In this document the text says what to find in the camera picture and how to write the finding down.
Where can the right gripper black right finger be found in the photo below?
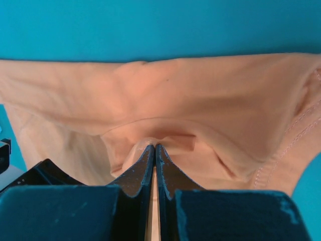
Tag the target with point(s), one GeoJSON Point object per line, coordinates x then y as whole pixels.
{"type": "Point", "coordinates": [187, 211]}

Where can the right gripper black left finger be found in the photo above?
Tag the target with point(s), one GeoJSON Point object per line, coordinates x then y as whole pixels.
{"type": "Point", "coordinates": [47, 204]}

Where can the orange t shirt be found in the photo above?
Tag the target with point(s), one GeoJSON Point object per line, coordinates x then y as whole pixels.
{"type": "Point", "coordinates": [247, 122]}

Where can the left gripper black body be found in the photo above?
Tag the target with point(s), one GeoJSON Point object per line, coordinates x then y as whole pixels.
{"type": "Point", "coordinates": [5, 151]}

